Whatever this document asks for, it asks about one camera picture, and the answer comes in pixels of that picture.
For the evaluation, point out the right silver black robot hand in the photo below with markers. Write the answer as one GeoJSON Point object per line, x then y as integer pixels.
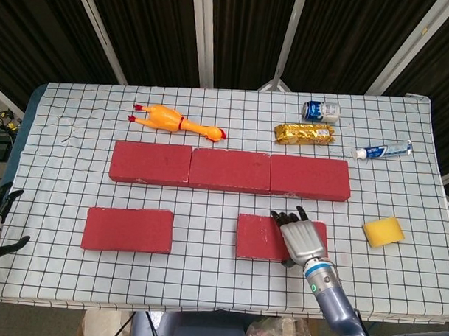
{"type": "Point", "coordinates": [305, 241]}

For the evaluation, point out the red foam brick white scuffs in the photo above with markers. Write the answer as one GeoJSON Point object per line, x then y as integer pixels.
{"type": "Point", "coordinates": [259, 239]}

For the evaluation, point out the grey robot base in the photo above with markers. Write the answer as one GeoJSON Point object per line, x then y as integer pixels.
{"type": "Point", "coordinates": [196, 331]}

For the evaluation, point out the yellow sponge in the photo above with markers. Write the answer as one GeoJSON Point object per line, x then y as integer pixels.
{"type": "Point", "coordinates": [382, 232]}

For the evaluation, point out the clear plastic bag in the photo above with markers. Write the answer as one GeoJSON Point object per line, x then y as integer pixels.
{"type": "Point", "coordinates": [277, 334]}

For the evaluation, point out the gold biscuit packet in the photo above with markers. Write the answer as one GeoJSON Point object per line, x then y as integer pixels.
{"type": "Point", "coordinates": [303, 134]}

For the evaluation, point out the white black checked tablecloth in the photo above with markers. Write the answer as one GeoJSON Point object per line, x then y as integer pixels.
{"type": "Point", "coordinates": [205, 281]}

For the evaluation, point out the blue white toothpaste tube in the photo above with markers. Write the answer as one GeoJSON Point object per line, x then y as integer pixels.
{"type": "Point", "coordinates": [383, 150]}

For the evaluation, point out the blue white drink can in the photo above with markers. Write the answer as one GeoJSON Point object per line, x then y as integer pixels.
{"type": "Point", "coordinates": [322, 111]}

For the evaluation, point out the beige paper bag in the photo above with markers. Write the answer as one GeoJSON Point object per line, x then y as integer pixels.
{"type": "Point", "coordinates": [101, 327]}

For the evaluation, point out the yellow rubber chicken toy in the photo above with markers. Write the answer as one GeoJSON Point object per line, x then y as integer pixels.
{"type": "Point", "coordinates": [163, 118]}

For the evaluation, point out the white partition frame post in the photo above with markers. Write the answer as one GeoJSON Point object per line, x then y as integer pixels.
{"type": "Point", "coordinates": [103, 38]}
{"type": "Point", "coordinates": [405, 49]}
{"type": "Point", "coordinates": [288, 45]}
{"type": "Point", "coordinates": [204, 38]}

